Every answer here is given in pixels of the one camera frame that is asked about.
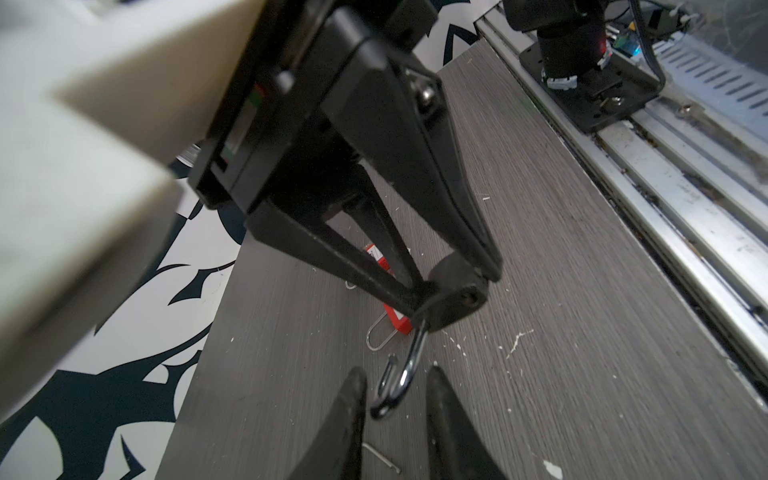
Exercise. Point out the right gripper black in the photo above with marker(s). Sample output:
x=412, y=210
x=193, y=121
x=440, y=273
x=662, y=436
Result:
x=321, y=86

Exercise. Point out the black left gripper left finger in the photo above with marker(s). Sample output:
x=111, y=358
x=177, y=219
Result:
x=336, y=451

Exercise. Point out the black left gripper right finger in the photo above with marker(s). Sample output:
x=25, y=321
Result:
x=455, y=450

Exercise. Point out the small black padlock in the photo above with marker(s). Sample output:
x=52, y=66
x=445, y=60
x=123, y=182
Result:
x=455, y=290

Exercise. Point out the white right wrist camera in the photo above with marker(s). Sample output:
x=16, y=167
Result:
x=97, y=99

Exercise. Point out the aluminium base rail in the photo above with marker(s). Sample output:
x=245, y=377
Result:
x=680, y=191

